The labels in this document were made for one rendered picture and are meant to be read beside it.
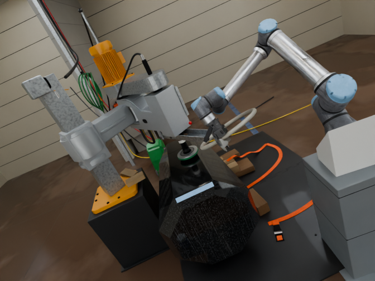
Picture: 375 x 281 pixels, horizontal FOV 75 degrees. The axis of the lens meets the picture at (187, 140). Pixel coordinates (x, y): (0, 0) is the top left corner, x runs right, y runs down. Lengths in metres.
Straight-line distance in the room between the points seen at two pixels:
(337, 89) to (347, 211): 0.73
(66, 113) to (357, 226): 2.36
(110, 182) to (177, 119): 0.97
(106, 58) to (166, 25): 4.44
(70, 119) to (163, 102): 0.87
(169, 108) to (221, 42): 5.15
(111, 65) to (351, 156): 2.15
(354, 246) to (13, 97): 7.95
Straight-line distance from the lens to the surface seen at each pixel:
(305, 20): 7.95
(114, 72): 2.68
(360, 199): 1.79
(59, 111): 2.44
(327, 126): 1.70
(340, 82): 1.58
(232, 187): 2.08
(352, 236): 1.97
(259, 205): 2.69
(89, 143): 2.43
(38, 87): 2.33
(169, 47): 6.99
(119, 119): 2.63
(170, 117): 2.16
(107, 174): 2.62
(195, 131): 2.21
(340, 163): 1.70
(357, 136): 1.66
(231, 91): 1.72
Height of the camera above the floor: 1.98
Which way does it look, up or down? 24 degrees down
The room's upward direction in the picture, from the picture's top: 25 degrees counter-clockwise
